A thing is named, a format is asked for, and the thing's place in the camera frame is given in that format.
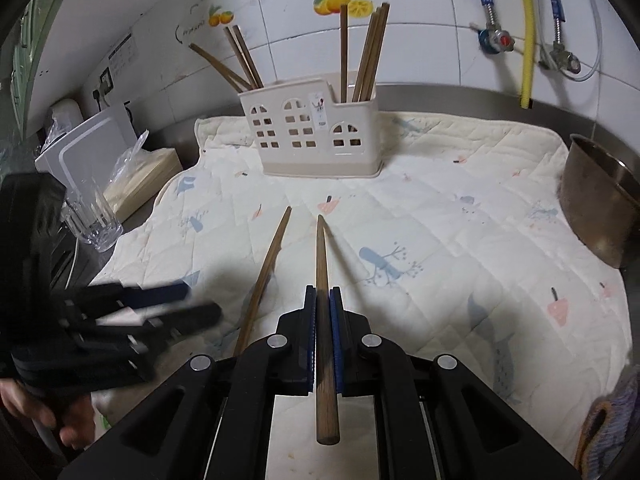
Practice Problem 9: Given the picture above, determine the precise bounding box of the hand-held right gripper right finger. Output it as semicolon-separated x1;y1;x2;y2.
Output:
330;286;583;480

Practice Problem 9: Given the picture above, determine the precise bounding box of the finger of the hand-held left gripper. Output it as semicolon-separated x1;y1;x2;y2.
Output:
80;302;223;356
65;282;192;318

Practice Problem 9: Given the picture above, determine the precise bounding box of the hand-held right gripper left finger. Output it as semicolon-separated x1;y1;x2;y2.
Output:
57;285;317;480

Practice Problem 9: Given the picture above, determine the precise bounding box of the beige plastic utensil holder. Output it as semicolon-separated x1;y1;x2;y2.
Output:
237;72;383;179

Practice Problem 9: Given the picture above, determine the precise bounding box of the person's left hand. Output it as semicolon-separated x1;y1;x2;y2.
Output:
0;379;97;452

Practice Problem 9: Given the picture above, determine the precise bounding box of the clear drinking glass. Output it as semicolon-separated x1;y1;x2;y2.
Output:
62;177;124;253

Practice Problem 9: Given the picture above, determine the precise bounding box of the white plastic box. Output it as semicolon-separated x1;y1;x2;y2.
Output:
34;102;139;197

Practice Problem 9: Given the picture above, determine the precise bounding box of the beige box in plastic bag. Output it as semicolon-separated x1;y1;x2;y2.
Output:
102;130;184;222

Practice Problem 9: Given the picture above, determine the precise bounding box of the white rounded appliance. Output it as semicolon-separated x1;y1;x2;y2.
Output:
48;98;84;132

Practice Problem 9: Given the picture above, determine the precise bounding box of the printed quilted white mat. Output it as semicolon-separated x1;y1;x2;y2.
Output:
92;112;631;480

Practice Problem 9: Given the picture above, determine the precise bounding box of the knitted patterned cloth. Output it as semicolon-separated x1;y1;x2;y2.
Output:
575;375;632;472

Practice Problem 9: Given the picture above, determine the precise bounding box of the metal pot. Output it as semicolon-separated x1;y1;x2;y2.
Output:
557;133;640;269

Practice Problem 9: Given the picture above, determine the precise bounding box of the grey metal valve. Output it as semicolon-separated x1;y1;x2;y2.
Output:
537;41;582;79

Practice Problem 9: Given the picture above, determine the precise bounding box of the thin white tube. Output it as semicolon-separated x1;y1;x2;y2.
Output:
569;0;602;82

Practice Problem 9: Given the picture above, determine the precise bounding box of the wall socket with plug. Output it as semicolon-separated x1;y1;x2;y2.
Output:
92;67;114;109

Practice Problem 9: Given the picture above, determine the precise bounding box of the white paper wall label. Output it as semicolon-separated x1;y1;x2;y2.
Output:
106;32;139;77

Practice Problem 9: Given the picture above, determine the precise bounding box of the valve with red handle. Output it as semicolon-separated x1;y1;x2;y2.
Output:
476;25;517;57

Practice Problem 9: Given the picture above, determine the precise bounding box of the yellow corrugated hose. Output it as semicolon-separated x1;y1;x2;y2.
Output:
512;0;537;109

